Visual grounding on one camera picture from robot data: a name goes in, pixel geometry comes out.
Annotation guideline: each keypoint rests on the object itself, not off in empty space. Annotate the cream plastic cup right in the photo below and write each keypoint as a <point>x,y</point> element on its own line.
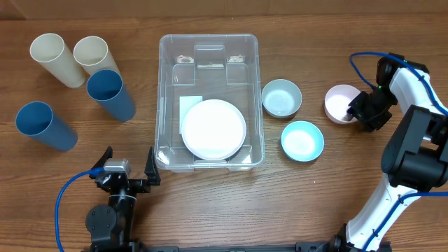
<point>93,54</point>

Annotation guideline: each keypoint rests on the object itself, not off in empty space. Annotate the blue plastic cup upper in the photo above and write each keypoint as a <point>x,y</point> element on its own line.
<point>106,87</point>

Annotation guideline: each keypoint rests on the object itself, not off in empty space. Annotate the white label in bin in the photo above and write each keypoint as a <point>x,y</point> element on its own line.
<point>185,104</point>

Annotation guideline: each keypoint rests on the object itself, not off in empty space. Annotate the grey green bowl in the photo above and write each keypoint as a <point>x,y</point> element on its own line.
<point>281,98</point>

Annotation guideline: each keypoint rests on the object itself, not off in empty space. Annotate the blue plastic cup lower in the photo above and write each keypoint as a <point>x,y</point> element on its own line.
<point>38,121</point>

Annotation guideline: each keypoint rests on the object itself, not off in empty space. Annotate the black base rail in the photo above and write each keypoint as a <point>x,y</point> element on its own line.
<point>303,246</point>

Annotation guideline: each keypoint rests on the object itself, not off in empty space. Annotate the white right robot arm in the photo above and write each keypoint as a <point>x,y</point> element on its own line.
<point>415,158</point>

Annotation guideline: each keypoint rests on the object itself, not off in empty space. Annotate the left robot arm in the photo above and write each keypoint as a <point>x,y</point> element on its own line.
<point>110,225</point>

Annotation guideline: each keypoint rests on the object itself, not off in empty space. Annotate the blue plastic cup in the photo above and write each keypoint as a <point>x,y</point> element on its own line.
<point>38,121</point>
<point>106,87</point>

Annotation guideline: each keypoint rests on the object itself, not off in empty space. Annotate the cream plastic cup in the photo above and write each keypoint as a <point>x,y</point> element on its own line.
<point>93,54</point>
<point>52,53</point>

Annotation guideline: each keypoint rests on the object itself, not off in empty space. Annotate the pink plate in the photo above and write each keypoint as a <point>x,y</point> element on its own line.
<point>213,129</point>

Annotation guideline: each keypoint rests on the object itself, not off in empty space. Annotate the pink bowl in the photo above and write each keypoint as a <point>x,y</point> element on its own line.
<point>336,103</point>

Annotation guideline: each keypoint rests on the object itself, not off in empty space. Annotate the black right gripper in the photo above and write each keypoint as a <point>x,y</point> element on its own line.
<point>358,110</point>

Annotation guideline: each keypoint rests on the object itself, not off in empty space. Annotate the light blue bowl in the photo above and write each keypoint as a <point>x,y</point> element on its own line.
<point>302,141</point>

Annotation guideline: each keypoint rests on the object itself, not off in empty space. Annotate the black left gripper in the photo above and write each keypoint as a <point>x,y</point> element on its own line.
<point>131,183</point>

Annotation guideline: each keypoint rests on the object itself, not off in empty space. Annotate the clear plastic storage bin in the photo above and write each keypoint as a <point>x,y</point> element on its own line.
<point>214,66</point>

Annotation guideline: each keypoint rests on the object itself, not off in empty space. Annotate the cream plastic cup left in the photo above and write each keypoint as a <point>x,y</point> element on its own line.
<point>52,53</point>

